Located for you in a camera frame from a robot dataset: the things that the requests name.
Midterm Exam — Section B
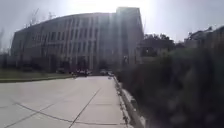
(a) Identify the pale car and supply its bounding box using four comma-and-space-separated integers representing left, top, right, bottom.
99, 68, 114, 77

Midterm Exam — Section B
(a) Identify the dark car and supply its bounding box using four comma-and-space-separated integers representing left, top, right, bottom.
70, 68, 93, 78

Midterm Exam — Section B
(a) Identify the large grey multi-storey building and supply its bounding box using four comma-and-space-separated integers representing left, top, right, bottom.
9, 6, 145, 74

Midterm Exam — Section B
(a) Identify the pale concrete kerb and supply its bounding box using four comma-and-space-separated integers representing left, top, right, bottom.
112, 75, 147, 128

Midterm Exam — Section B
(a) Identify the low dark building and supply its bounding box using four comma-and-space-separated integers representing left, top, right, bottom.
137, 33, 177, 63

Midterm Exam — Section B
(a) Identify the pale concrete slab pavement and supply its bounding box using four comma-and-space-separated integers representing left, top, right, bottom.
0, 75, 134, 128

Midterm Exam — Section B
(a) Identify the dark green hedge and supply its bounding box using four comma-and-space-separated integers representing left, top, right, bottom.
115, 39, 224, 128

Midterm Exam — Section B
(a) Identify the grass lawn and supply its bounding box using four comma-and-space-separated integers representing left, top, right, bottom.
0, 69, 73, 84

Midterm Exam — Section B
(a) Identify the building behind hedge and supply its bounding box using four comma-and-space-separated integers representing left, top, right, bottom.
183, 25, 224, 50

